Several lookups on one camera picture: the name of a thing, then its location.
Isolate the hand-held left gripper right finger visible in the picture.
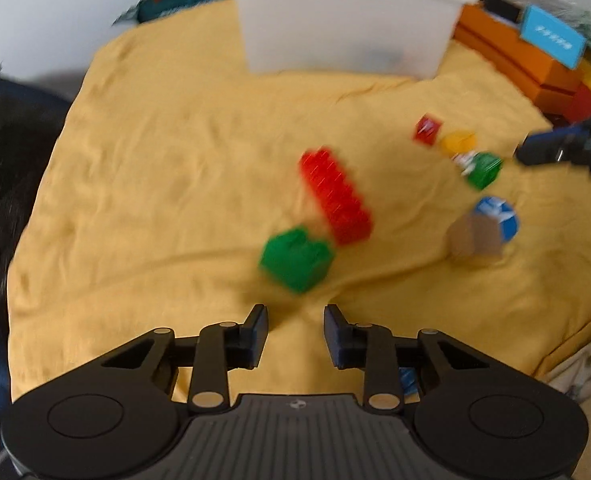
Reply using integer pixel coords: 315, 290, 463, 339
323, 304, 491, 411

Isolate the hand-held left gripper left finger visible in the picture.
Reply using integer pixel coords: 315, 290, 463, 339
100, 304, 269, 409

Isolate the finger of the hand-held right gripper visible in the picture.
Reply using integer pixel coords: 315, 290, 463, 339
514, 114, 591, 183

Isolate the green printed building brick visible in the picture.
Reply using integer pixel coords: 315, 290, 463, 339
453, 151, 503, 191

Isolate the plain green building brick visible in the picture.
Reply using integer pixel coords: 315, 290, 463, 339
258, 226, 337, 295

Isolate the white plastic container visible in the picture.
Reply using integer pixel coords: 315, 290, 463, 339
225, 0, 479, 81

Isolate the small yellow building brick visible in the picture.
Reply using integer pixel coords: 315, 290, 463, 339
440, 131, 477, 157

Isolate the orange box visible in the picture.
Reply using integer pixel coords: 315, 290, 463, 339
453, 2, 583, 111

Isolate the blue card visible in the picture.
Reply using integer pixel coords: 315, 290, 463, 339
519, 5, 589, 70

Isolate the plain wooden block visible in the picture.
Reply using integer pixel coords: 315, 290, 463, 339
448, 211, 506, 265

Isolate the small red building brick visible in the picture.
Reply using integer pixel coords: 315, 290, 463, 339
413, 114, 446, 147

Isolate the long red building brick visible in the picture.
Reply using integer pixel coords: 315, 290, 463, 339
298, 146, 375, 247

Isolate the yellow blanket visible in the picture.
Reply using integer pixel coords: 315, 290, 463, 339
8, 0, 591, 403

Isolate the printed cloth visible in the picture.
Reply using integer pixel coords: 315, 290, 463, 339
545, 337, 591, 406

